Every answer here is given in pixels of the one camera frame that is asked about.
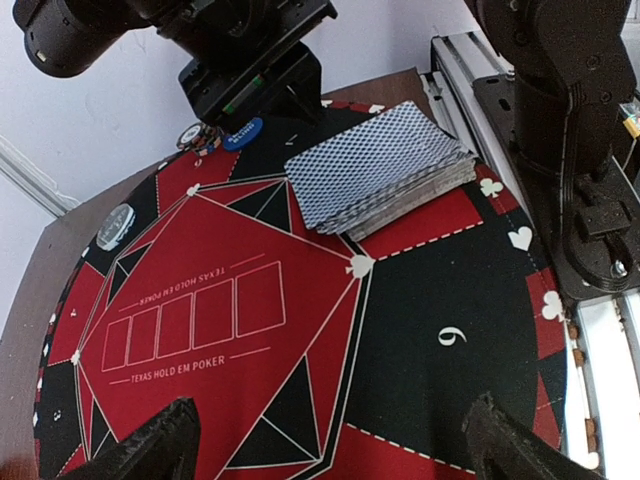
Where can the deck of playing cards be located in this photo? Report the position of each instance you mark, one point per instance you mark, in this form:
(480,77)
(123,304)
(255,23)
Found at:
(344,181)

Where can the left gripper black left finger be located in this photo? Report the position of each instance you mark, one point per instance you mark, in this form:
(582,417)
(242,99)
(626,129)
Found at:
(165,447)

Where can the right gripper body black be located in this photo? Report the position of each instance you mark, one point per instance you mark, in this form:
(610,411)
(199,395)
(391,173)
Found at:
(290,88)

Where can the blue small blind button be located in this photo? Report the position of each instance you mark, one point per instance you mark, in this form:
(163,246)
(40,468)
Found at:
(245,136)

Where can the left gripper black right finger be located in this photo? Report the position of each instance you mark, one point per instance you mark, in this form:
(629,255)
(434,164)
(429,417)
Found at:
(502,448)

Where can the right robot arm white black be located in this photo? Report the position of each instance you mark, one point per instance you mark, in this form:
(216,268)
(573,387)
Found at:
(572,76)

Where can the black dealer button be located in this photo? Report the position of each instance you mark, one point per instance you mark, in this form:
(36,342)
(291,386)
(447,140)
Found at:
(115,227)

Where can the right aluminium frame post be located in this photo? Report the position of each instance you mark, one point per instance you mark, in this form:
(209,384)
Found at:
(34,182)

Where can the red black poker mat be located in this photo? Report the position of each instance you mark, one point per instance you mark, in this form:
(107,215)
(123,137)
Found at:
(308,356)

